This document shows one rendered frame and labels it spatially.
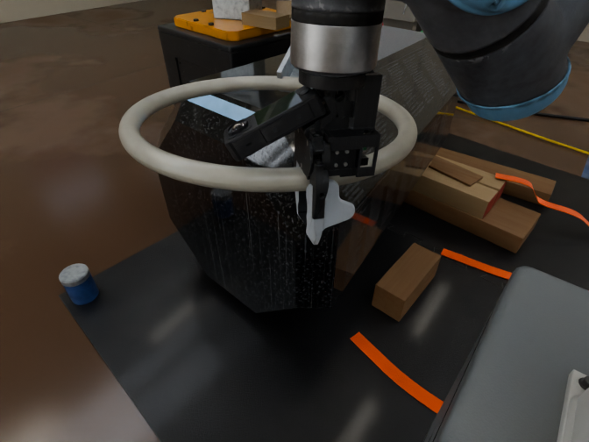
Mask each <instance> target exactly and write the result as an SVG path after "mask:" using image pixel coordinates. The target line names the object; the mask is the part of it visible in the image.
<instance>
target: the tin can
mask: <svg viewBox="0 0 589 442"><path fill-rule="evenodd" d="M59 280H60V282H61V284H62V285H63V287H64V288H65V290H66V291H67V293H68V295H69V297H70V298H71V300H72V302H73V303H74V304H77V305H83V304H87V303H90V302H92V301H93V300H94V299H96V297H97V296H98V293H99V289H98V287H97V286H96V283H95V281H94V279H93V277H92V275H91V273H90V272H89V268H88V267H87V266H86V265H85V264H81V263H78V264H73V265H70V266H68V267H66V268H64V269H63V270H62V271H61V272H60V275H59Z"/></svg>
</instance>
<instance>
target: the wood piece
mask: <svg viewBox="0 0 589 442"><path fill-rule="evenodd" d="M241 15H242V25H249V26H255V27H259V28H265V29H269V30H275V31H277V30H279V29H283V28H286V27H289V14H286V13H279V12H274V11H263V10H257V9H255V10H251V11H245V12H241Z"/></svg>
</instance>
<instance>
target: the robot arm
mask: <svg viewBox="0 0 589 442"><path fill-rule="evenodd" d="M393 1H400V2H403V3H405V4H406V5H407V6H408V7H409V9H410V10H411V11H412V13H413V15H414V17H415V19H416V21H417V23H418V24H419V26H420V27H421V29H422V31H423V33H424V34H425V36H426V38H427V39H428V41H429V43H430V44H431V45H432V46H433V47H434V49H435V51H436V54H437V55H438V57H439V59H440V61H441V62H442V63H443V65H444V67H445V69H446V71H447V72H448V74H449V76H450V78H451V79H452V81H453V82H454V84H455V86H456V88H457V93H458V96H459V97H460V99H461V100H462V101H463V102H465V103H466V104H467V105H468V107H469V108H470V110H471V111H472V112H474V113H475V114H476V115H478V116H479V117H481V118H484V119H487V120H492V121H500V122H504V121H513V120H518V119H522V118H526V117H529V116H531V115H533V114H536V113H537V112H539V111H541V110H543V109H544V108H546V107H547V106H549V105H550V104H551V103H553V102H554V101H555V100H556V99H557V98H558V97H559V95H560V94H561V93H562V91H563V90H564V88H565V86H566V83H567V82H568V79H569V75H570V72H571V61H570V59H569V57H568V56H567V54H568V53H569V51H570V49H571V47H572V46H573V45H574V43H575V42H576V40H577V39H578V37H579V36H580V34H581V33H582V31H584V29H585V28H586V26H587V25H588V23H589V0H393ZM385 4H386V0H292V3H291V6H292V7H291V8H292V14H291V44H290V63H291V64H292V65H293V66H294V67H295V68H298V69H299V83H300V84H302V85H304V86H302V87H300V88H299V89H297V90H295V91H293V92H292V93H290V94H288V95H286V96H284V97H282V98H281V99H279V100H277V101H276V102H274V103H271V104H269V105H268V106H267V107H265V108H263V109H261V110H259V111H257V112H255V113H253V114H252V115H251V116H249V117H247V118H242V119H241V120H239V121H237V122H236V123H234V124H233V125H230V126H229V127H228V128H227V129H225V131H224V144H225V146H226V148H227V149H228V151H229V152H230V154H231V156H232V157H233V159H234V160H237V161H240V160H242V159H244V158H245V157H247V156H250V155H252V154H254V153H256V152H257V151H258V150H260V149H262V148H264V147H265V146H268V145H270V144H272V143H273V142H274V141H276V140H278V139H281V138H283V137H284V136H286V135H288V134H289V133H291V132H293V131H295V134H294V168H296V167H301V169H302V171H303V173H304V174H305V175H306V176H307V180H310V184H309V185H308V187H307V188H306V191H295V200H296V209H297V214H298V216H299V217H300V219H301V220H302V222H303V223H304V224H305V223H307V228H306V233H307V235H308V237H309V239H310V240H311V242H312V243H313V245H318V243H319V241H320V239H321V236H322V232H323V230H324V229H325V228H327V227H330V226H332V225H336V224H338V223H341V222H344V221H345V220H348V219H350V218H351V217H352V216H353V215H354V212H355V207H354V205H353V204H352V203H349V202H346V201H345V200H342V199H341V198H340V197H339V186H338V184H337V182H336V181H334V180H331V179H329V176H335V175H339V176H340V177H345V176H354V175H356V177H363V176H372V175H374V173H375V168H376V162H377V157H378V151H379V145H380V135H381V134H380V133H379V132H378V131H377V130H375V123H376V117H377V111H378V105H379V100H380V89H381V83H382V77H383V75H382V74H381V73H374V71H373V69H375V68H376V66H377V59H378V53H379V47H380V35H381V28H382V22H383V17H384V10H385ZM365 133H367V134H365ZM369 146H375V148H374V154H373V164H372V166H371V167H363V168H361V167H360V166H366V165H368V159H369V158H368V157H366V156H365V155H364V154H363V153H362V152H363V150H366V148H367V147H369Z"/></svg>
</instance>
